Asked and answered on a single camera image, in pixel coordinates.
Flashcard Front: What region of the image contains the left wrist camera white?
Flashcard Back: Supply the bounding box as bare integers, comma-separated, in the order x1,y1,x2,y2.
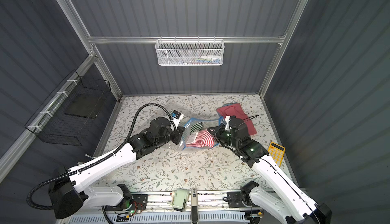
171,110,184,128

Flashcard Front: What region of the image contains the yellow calculator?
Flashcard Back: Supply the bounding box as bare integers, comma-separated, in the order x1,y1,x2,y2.
268,142,285,167

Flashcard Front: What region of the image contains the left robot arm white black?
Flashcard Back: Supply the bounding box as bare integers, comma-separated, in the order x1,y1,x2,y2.
48,111,185,220

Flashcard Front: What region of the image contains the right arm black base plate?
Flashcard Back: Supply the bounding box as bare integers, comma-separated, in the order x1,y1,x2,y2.
223,191,258,208

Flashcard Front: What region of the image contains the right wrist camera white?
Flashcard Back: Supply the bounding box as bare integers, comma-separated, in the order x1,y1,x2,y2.
224,115,231,131

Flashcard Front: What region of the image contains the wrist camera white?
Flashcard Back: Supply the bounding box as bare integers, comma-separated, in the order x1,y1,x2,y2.
224,115,231,131
171,110,184,128

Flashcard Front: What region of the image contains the black wire wall basket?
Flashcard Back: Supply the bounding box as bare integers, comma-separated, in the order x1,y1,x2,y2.
25,72,111,146

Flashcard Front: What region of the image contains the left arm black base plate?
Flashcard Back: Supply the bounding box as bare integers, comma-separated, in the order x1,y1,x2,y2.
104,194,148,211

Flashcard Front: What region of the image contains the white wire wall basket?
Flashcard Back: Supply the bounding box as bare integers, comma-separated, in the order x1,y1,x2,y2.
155,40,225,66

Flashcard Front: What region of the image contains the green striped folded garment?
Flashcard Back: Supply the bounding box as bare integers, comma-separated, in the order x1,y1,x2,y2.
179,118,203,141

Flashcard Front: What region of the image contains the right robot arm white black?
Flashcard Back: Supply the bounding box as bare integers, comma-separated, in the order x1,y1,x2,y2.
207,116,332,224

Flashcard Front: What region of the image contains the clear vacuum bag blue zipper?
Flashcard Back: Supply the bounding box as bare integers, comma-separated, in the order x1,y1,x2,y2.
133,103,226,154

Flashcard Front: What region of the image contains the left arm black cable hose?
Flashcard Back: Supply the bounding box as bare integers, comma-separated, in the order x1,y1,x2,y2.
26,103,176,210

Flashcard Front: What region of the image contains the pale green box on rail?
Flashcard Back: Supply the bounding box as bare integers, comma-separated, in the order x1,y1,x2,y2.
171,188,190,212

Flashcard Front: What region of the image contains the black handle on rail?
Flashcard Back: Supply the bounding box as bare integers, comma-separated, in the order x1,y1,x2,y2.
191,188,199,224

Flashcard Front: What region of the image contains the red garment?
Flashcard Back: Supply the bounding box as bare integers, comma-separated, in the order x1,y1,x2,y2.
216,103,257,136

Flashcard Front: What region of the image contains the blue tank top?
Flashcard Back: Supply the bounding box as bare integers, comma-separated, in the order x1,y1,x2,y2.
222,103,237,107

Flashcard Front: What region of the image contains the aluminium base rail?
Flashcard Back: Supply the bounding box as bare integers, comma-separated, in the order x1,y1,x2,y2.
60,188,311,224

